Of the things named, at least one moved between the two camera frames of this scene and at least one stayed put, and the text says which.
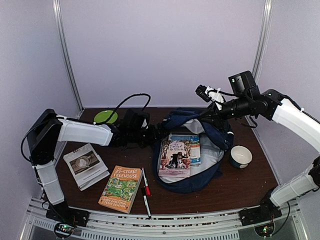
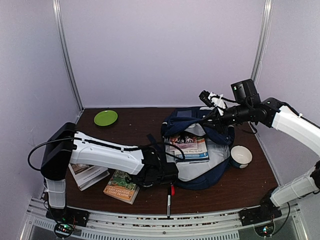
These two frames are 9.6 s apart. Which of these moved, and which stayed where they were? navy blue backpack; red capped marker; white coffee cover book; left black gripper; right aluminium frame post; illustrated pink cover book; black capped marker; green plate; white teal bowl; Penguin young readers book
Moved: illustrated pink cover book; Penguin young readers book; navy blue backpack; left black gripper; red capped marker; black capped marker
Stayed: white teal bowl; right aluminium frame post; white coffee cover book; green plate
